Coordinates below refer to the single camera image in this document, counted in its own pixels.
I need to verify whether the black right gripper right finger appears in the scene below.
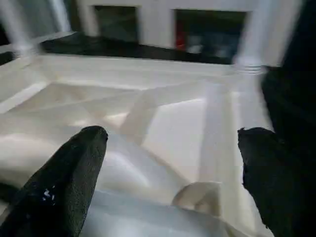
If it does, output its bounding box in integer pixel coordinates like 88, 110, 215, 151
237, 127, 316, 237

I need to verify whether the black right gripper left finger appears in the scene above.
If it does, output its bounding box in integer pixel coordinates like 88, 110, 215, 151
0, 125, 109, 237

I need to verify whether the white plastic table top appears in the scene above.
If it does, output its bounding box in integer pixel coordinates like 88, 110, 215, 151
0, 52, 278, 237

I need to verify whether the white plastic table leg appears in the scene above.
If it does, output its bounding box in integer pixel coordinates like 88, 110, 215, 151
232, 0, 279, 75
0, 0, 36, 56

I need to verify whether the white glass-door cabinet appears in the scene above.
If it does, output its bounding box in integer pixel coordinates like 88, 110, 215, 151
74, 0, 304, 66

